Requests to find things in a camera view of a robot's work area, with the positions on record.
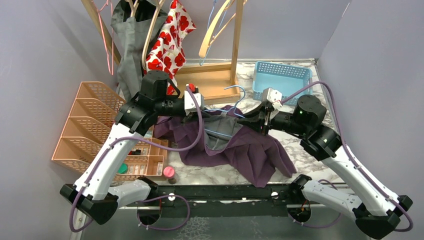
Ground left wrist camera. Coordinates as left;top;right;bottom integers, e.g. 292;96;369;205
183;83;204;109

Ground pink capped bottle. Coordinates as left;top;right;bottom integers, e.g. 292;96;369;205
162;166;178;185

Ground blue wire hanger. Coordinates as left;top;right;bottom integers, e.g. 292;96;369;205
203;84;246;138
198;0;234;66

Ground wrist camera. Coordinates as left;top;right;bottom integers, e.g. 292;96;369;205
183;83;204;109
261;87;283;112

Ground grey skirt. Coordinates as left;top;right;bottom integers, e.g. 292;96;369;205
111;0;156;102

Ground purple cloth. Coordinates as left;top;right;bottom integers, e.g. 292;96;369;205
153;105;298;189

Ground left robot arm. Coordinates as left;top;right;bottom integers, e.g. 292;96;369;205
60;70;204;225

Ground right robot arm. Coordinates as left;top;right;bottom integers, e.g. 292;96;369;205
238;94;413;240

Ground blue plastic basket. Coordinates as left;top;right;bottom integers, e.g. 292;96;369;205
252;61;313;101

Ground red poppy print cloth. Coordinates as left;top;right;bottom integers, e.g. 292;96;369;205
144;0;197;86

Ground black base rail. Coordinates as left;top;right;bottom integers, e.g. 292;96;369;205
126;183;312;222

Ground wooden hanger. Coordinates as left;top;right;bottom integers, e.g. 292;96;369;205
198;0;248;61
125;0;139;18
141;0;166;70

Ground peach compartment tray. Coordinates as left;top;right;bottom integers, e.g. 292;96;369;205
124;141;168;181

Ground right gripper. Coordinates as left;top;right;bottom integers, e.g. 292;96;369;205
237;103;310;136

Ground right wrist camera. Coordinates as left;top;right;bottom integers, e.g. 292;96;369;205
261;87;283;112

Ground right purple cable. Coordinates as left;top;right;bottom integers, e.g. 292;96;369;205
281;80;414;233

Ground wooden clothes rack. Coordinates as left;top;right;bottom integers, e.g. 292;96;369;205
81;0;240;104

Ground pink wire hanger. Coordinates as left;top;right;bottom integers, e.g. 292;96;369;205
90;0;116;76

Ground peach plastic file organizer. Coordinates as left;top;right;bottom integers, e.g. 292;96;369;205
51;81;125;174

